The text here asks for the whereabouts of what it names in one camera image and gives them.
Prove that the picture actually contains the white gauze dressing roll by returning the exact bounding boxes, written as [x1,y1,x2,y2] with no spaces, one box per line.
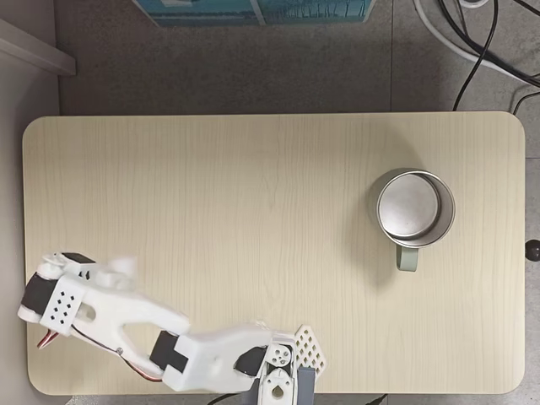
[111,255,139,278]

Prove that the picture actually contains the red servo cable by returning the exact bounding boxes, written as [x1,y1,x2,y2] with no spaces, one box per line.
[71,324,165,383]
[36,327,61,351]

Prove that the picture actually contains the white shelf board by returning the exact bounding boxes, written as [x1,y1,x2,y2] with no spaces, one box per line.
[0,18,78,78]

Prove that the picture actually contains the green mug steel interior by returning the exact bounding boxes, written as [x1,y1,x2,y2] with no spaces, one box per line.
[369,168,457,273]

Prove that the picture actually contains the blue printed box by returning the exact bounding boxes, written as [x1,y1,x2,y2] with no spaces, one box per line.
[130,0,377,28]

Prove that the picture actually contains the white hose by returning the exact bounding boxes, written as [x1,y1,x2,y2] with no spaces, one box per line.
[412,0,540,88]

